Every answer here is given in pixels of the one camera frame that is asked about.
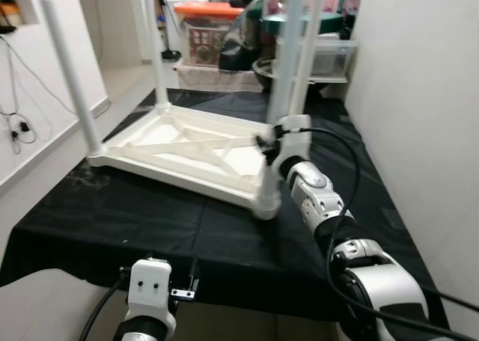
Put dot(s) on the dark green box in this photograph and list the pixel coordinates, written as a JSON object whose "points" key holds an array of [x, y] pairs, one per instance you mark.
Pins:
{"points": [[349, 12]]}

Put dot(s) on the black floor mop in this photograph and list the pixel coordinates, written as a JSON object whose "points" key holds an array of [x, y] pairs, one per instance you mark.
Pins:
{"points": [[168, 53]]}

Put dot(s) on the black electronics pile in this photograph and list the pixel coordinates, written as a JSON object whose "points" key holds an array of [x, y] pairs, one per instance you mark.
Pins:
{"points": [[7, 19]]}

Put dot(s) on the black power adapter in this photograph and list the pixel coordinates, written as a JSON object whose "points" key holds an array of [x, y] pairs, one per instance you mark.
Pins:
{"points": [[24, 126]]}

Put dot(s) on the clear plastic storage box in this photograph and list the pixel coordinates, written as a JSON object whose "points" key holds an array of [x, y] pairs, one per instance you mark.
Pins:
{"points": [[333, 57]]}

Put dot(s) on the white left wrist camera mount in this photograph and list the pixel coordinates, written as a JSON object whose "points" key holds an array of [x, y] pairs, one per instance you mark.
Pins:
{"points": [[150, 285]]}

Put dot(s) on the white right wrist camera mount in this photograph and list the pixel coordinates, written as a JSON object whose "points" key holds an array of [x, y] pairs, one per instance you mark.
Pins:
{"points": [[293, 131]]}

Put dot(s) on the orange lid storage box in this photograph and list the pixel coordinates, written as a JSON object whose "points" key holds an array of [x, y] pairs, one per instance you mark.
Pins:
{"points": [[206, 34]]}

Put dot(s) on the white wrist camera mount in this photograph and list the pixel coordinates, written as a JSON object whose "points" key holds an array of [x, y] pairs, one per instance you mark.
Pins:
{"points": [[150, 285], [293, 131]]}

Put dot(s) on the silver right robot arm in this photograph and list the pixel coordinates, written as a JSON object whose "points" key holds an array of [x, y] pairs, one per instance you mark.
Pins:
{"points": [[329, 206]]}

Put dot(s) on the green plastic lid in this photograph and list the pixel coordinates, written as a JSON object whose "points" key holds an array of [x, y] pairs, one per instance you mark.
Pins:
{"points": [[333, 23]]}

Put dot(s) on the black tablecloth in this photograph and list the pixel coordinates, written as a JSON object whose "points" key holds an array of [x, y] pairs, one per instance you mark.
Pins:
{"points": [[150, 236]]}

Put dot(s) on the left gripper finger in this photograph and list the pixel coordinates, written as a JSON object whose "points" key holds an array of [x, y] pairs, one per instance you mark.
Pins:
{"points": [[147, 256], [195, 274]]}

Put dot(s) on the black wok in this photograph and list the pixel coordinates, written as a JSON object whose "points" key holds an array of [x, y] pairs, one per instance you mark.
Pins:
{"points": [[263, 75]]}

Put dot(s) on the black plastic bag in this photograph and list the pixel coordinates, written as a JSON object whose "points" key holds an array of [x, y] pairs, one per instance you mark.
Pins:
{"points": [[247, 42]]}

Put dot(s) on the beige stone bench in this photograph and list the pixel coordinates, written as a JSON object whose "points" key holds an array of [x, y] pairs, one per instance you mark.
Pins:
{"points": [[217, 78]]}

